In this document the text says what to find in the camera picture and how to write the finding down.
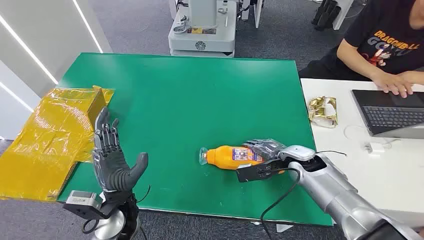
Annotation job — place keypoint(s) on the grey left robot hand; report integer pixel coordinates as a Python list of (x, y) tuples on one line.
[(114, 172)]

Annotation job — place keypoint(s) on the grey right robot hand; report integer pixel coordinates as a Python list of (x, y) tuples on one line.
[(265, 147)]

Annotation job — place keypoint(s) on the orange plastic bottle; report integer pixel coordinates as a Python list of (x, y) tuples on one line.
[(228, 157)]

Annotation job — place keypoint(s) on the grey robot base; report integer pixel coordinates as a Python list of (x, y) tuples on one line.
[(203, 28)]

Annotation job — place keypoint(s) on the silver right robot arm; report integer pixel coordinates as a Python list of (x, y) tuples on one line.
[(341, 195)]

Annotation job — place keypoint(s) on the crumpled gold foil wrapper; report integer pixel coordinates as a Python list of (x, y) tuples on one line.
[(323, 111)]

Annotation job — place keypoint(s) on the yellow taped cardboard box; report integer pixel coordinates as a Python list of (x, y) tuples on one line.
[(46, 145)]

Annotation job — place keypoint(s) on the green table mat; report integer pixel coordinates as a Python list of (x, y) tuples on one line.
[(185, 132)]

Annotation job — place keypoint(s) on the white side table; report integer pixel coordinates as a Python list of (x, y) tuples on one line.
[(367, 155)]

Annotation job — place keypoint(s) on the white power adapter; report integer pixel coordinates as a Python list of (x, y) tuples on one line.
[(374, 147)]

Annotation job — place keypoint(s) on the dark grey laptop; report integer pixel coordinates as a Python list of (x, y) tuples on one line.
[(391, 114)]

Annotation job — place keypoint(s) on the person's hand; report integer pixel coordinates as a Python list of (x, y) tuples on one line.
[(392, 84)]

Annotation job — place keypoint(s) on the black chair legs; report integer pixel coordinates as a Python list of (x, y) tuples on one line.
[(326, 15)]

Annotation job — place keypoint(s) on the person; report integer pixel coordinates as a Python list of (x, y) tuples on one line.
[(374, 43)]

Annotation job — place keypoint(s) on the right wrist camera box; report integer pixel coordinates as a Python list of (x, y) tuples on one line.
[(256, 172)]

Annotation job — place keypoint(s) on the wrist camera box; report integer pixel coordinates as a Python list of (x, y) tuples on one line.
[(81, 203), (256, 172)]

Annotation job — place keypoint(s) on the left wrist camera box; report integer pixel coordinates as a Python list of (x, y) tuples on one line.
[(81, 203)]

